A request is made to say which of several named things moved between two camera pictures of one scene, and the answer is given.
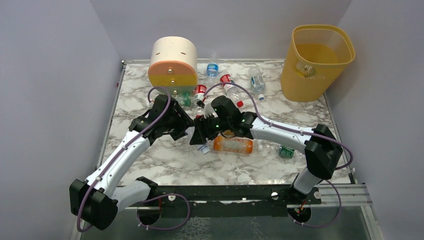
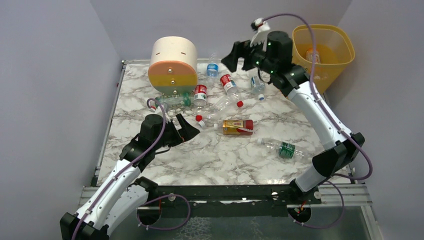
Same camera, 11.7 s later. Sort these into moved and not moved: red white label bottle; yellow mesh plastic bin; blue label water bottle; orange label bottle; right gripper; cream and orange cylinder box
Moved: orange label bottle; right gripper
Not moved: red white label bottle; blue label water bottle; cream and orange cylinder box; yellow mesh plastic bin
